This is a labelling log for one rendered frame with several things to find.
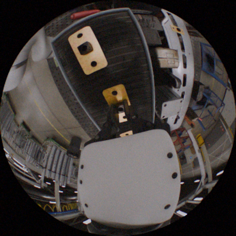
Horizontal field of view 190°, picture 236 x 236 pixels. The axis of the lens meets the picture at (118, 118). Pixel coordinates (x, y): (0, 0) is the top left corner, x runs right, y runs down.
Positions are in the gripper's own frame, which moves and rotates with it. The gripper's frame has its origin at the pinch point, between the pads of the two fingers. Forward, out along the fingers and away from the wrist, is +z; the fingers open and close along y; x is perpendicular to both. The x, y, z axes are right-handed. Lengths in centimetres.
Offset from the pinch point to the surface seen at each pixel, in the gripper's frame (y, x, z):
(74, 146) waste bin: -201, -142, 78
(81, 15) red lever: 0.7, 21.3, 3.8
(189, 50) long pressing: 39.6, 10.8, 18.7
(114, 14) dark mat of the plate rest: 5.1, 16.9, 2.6
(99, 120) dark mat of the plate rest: -5.8, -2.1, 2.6
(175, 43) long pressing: 29.5, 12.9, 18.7
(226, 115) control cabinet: 774, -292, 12
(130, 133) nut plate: -0.3, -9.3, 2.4
